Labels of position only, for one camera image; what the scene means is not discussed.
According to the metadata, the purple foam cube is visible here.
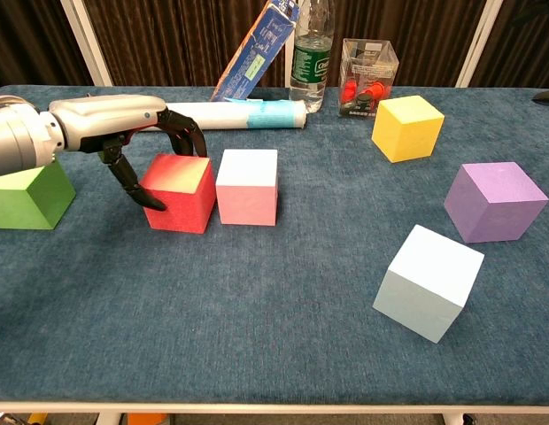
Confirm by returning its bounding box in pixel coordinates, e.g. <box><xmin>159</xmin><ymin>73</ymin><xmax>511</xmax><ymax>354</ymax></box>
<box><xmin>443</xmin><ymin>161</ymin><xmax>549</xmax><ymax>244</ymax></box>

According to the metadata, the yellow foam cube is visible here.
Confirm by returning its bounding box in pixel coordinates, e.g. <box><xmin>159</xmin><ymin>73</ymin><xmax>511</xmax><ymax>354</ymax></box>
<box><xmin>371</xmin><ymin>94</ymin><xmax>445</xmax><ymax>164</ymax></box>

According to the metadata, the pink foam cube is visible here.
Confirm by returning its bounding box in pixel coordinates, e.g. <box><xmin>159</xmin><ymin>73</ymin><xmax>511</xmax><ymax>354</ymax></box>
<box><xmin>215</xmin><ymin>149</ymin><xmax>279</xmax><ymax>227</ymax></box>

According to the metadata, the clear box with red pieces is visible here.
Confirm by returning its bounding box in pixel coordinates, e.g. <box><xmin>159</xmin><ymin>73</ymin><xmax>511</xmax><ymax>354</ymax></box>
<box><xmin>337</xmin><ymin>38</ymin><xmax>399</xmax><ymax>120</ymax></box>

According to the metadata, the white plastic bag roll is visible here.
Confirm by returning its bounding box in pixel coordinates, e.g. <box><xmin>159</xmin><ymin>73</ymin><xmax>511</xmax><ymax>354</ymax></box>
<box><xmin>163</xmin><ymin>98</ymin><xmax>308</xmax><ymax>133</ymax></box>

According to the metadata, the clear plastic water bottle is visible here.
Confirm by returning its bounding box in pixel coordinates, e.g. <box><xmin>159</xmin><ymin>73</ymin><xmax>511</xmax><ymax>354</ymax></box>
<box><xmin>289</xmin><ymin>0</ymin><xmax>336</xmax><ymax>114</ymax></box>

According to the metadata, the green foam cube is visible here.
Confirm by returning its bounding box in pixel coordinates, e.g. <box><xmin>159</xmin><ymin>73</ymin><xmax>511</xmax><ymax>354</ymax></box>
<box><xmin>0</xmin><ymin>158</ymin><xmax>77</xmax><ymax>230</ymax></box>

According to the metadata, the blue cardboard box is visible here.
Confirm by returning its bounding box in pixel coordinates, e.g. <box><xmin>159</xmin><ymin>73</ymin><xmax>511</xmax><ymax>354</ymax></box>
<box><xmin>210</xmin><ymin>0</ymin><xmax>301</xmax><ymax>102</ymax></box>

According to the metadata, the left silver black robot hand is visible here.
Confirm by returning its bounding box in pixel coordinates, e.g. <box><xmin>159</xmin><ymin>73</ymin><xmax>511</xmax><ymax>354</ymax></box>
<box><xmin>48</xmin><ymin>94</ymin><xmax>210</xmax><ymax>213</ymax></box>

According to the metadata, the red foam cube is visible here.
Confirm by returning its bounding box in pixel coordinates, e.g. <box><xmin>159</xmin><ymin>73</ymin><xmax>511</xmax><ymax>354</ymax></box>
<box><xmin>139</xmin><ymin>153</ymin><xmax>217</xmax><ymax>235</ymax></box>

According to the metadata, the white screen post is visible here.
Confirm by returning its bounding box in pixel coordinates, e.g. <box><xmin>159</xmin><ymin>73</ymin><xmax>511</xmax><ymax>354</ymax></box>
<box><xmin>59</xmin><ymin>0</ymin><xmax>113</xmax><ymax>88</ymax></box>
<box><xmin>454</xmin><ymin>0</ymin><xmax>505</xmax><ymax>88</ymax></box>
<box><xmin>284</xmin><ymin>42</ymin><xmax>298</xmax><ymax>89</ymax></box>

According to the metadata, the white table frame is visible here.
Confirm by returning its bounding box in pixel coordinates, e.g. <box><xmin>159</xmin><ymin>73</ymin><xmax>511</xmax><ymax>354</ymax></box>
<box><xmin>0</xmin><ymin>400</ymin><xmax>549</xmax><ymax>425</ymax></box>

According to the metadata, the orange object under table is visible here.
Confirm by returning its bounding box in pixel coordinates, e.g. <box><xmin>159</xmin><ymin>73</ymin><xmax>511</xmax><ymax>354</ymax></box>
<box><xmin>127</xmin><ymin>413</ymin><xmax>168</xmax><ymax>425</ymax></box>

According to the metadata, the light blue foam cube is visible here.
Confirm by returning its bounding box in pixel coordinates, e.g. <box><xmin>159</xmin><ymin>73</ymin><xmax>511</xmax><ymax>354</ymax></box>
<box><xmin>372</xmin><ymin>223</ymin><xmax>485</xmax><ymax>344</ymax></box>

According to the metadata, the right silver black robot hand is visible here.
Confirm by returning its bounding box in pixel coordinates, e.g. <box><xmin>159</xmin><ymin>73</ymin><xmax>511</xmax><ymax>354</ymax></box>
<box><xmin>513</xmin><ymin>11</ymin><xmax>549</xmax><ymax>105</ymax></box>

